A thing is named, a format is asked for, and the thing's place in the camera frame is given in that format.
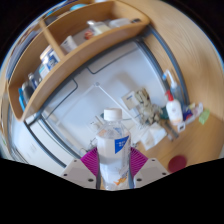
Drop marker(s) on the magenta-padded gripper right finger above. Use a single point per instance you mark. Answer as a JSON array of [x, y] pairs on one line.
[[150, 173]]

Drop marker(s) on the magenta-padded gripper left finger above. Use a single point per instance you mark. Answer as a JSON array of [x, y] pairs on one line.
[[76, 173]]

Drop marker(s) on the clear plastic water bottle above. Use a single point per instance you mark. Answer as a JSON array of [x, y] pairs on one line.
[[112, 153]]

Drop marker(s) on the flat round red coaster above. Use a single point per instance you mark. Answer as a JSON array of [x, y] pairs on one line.
[[177, 164]]

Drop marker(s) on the small white digital clock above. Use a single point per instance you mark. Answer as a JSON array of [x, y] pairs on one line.
[[181, 127]]

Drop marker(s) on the white lotion pump bottle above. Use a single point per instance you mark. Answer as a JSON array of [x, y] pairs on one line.
[[174, 111]]

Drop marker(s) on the white desk lamp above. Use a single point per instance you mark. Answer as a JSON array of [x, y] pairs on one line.
[[116, 102]]

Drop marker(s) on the wooden shelf unit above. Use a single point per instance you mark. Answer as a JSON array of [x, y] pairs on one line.
[[83, 53]]

